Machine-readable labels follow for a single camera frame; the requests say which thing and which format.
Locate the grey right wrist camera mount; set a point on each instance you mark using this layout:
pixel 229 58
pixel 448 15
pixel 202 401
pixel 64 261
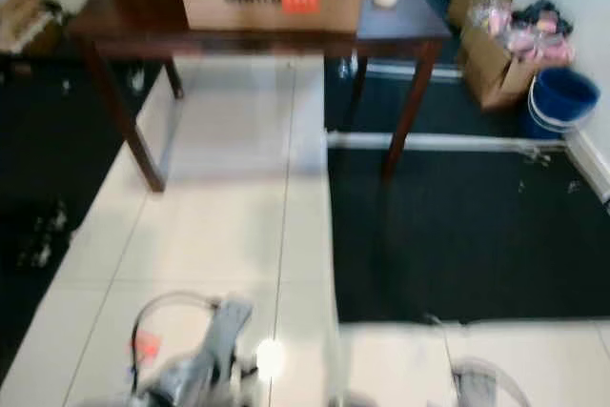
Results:
pixel 475 386

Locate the black cloth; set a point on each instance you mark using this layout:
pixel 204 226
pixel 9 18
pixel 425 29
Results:
pixel 543 11

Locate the small brown cardboard box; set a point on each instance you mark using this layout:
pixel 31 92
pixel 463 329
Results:
pixel 24 16

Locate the black floor mat with debris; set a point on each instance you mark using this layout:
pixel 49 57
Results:
pixel 57 159

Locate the blue bucket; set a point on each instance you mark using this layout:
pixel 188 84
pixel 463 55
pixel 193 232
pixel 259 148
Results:
pixel 562 102

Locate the pink packets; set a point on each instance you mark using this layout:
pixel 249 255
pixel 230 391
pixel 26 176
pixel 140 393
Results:
pixel 538 42

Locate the open cardboard box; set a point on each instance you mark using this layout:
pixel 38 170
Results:
pixel 486 69

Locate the large black floor mat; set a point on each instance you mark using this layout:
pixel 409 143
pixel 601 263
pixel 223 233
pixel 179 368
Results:
pixel 467 235

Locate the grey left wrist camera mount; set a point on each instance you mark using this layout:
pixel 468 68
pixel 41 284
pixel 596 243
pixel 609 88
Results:
pixel 227 331

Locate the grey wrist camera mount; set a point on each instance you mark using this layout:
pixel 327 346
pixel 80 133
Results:
pixel 475 386
pixel 227 331

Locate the dark wooden table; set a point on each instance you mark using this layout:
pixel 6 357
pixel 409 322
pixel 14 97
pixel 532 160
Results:
pixel 133 26

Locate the narrow black floor mat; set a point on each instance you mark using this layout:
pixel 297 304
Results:
pixel 438 102

